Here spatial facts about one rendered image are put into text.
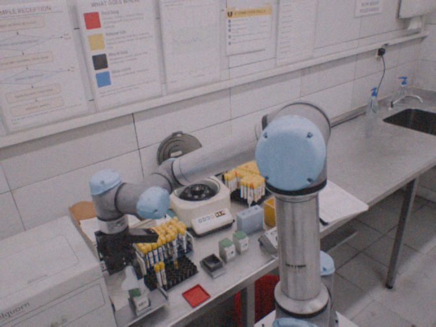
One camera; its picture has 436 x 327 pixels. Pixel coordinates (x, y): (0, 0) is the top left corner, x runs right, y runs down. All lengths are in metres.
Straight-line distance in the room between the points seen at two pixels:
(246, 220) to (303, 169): 0.80
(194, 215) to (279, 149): 0.88
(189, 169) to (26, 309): 0.49
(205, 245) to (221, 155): 0.64
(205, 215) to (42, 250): 0.66
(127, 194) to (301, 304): 0.45
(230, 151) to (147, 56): 0.80
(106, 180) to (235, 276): 0.61
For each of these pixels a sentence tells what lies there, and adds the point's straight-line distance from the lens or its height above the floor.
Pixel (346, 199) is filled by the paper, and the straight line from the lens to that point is 1.69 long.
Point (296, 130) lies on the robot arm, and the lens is 0.60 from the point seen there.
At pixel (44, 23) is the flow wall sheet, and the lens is 1.39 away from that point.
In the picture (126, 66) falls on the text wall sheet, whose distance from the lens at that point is 1.50.
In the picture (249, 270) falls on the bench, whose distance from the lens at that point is 1.31.
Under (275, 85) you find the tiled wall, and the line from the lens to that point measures 2.03.
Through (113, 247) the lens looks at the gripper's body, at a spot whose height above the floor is 1.17.
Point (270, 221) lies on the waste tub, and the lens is 1.49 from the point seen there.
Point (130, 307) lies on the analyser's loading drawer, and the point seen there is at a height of 0.92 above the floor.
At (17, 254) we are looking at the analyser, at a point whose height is 1.17.
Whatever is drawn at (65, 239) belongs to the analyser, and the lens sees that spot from 1.08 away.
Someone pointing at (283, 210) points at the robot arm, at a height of 1.39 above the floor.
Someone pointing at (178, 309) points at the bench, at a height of 0.88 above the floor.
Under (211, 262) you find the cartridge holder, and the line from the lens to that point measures 1.32.
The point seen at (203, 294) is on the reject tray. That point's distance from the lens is 1.24.
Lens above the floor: 1.78
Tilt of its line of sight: 27 degrees down
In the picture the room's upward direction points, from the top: 4 degrees counter-clockwise
